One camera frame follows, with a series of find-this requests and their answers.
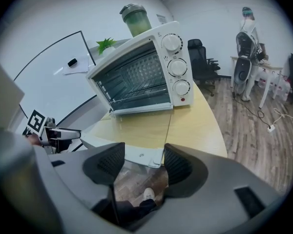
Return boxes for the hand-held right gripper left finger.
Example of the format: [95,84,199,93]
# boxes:
[47,142,126,211]

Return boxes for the person's left forearm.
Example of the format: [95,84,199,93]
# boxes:
[26,133,42,146]

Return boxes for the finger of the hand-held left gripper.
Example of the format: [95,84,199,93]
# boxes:
[50,127,82,139]

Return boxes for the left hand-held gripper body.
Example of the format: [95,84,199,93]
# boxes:
[26,109,59,154]

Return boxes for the white paper sheet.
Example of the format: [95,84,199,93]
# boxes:
[63,56,89,76]

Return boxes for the black cable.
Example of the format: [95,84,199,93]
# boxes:
[233,91,272,129]

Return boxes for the person's right white shoe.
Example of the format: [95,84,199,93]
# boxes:
[143,187,156,206]

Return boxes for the green shaker bottle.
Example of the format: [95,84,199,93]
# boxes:
[119,3,152,38]

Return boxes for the black framed whiteboard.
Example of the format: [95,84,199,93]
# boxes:
[13,30,113,131]

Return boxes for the cluster of clear plastic jugs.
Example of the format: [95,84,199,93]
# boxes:
[256,69,292,102]

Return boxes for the green potted plant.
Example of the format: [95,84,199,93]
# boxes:
[96,37,118,57]

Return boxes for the yellow wooden table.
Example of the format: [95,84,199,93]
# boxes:
[87,83,228,158]

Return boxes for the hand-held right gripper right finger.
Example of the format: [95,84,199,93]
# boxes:
[130,143,286,234]

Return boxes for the person's dark trousers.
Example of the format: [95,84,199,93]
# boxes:
[100,198,162,229]

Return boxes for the white frame desk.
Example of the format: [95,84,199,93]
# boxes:
[230,56,284,109]

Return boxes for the white wall notice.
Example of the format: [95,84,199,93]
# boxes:
[156,13,170,26]

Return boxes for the white cable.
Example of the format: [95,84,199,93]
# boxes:
[271,107,293,129]

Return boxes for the white toaster oven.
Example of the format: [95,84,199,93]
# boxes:
[85,20,194,116]

